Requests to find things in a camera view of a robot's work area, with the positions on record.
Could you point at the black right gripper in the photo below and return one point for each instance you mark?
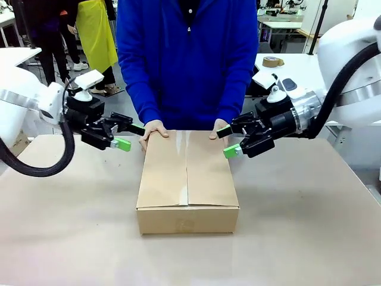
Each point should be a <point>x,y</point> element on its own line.
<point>268,131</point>

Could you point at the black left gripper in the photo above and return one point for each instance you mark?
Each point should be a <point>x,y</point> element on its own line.
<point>89,119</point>

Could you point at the brown cardboard box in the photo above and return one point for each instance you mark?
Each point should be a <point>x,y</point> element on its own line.
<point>187,178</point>

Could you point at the person's left forearm blue sleeve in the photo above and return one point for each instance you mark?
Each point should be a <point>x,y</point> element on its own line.
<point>238,92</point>

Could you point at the person's right forearm blue sleeve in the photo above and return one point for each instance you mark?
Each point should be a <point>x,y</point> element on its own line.
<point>140,95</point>

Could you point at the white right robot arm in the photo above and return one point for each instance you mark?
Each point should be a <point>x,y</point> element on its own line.
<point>348,38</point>

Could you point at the person's left hand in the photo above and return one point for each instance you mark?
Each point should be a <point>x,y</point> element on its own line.
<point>218,128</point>

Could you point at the person's right hand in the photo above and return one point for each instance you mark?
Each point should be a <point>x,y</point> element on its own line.
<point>153,132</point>

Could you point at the dark floor plate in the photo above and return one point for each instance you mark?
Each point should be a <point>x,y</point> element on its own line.
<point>111,89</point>

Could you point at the brown packing tape roll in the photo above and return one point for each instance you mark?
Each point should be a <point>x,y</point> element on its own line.
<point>272,61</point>

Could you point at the white table with tape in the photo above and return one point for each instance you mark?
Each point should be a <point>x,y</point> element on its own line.
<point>297,68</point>

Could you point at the person in blue jacket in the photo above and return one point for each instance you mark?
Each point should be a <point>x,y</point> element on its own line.
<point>187,59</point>

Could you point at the person with white sneakers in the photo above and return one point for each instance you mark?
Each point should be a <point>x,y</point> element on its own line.
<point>74,50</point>

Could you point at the person in yellow apron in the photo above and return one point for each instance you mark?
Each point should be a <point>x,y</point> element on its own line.
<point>95,35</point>

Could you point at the small printed carton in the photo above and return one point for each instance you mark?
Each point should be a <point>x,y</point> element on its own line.
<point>19,143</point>

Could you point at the person in black clothes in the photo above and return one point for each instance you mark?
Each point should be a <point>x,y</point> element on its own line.
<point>49,38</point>

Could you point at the white side table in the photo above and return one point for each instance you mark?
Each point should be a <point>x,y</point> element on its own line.
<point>18,56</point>

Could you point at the black tripod pole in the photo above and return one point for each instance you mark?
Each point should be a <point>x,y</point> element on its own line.
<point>319,26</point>

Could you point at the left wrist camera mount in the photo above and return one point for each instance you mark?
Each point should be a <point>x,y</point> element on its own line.
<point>82,95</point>

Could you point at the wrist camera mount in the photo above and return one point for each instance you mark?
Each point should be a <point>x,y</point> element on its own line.
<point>82,95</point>
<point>276,94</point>

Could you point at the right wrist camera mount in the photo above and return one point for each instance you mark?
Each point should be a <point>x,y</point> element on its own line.
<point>276,94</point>

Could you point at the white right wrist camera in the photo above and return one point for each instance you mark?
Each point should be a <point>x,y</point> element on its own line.
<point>263,79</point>

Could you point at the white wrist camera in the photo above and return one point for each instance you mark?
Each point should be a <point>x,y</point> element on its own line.
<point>263,79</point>
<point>88,79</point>

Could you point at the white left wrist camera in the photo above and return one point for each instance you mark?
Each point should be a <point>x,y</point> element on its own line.
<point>88,79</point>

